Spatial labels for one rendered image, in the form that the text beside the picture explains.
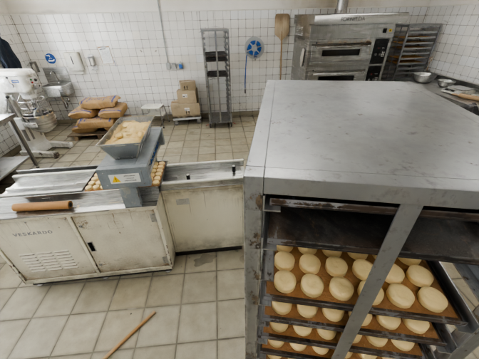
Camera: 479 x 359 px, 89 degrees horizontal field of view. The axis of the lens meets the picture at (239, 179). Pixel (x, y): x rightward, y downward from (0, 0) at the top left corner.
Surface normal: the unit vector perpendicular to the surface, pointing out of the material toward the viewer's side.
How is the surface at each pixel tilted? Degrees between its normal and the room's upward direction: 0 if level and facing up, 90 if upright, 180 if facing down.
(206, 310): 0
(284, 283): 0
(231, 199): 90
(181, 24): 90
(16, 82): 90
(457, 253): 0
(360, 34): 90
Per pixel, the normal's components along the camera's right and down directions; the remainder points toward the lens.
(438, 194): -0.15, 0.55
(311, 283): -0.02, -0.83
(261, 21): 0.09, 0.55
